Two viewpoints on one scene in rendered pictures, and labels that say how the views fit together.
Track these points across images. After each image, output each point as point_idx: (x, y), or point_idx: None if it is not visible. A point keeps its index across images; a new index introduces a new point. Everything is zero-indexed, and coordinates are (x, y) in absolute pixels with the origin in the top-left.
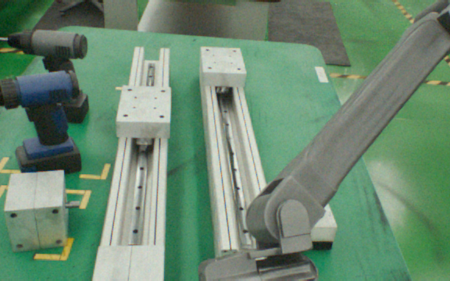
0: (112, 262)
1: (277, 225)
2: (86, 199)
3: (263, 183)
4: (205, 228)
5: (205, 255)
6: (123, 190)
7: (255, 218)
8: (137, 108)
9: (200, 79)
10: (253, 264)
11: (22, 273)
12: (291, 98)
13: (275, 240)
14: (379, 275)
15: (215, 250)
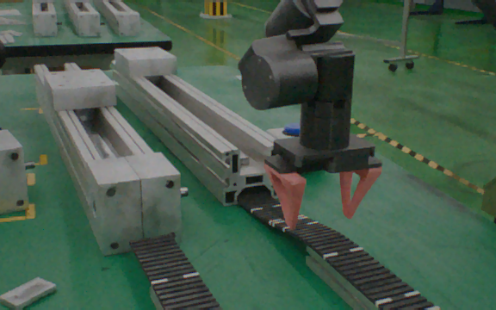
0: (110, 167)
1: (307, 2)
2: (32, 178)
3: (238, 115)
4: (186, 176)
5: (197, 191)
6: (87, 135)
7: (279, 16)
8: (71, 81)
9: (118, 89)
10: (294, 44)
11: None
12: (223, 95)
13: (306, 25)
14: (381, 176)
15: (207, 182)
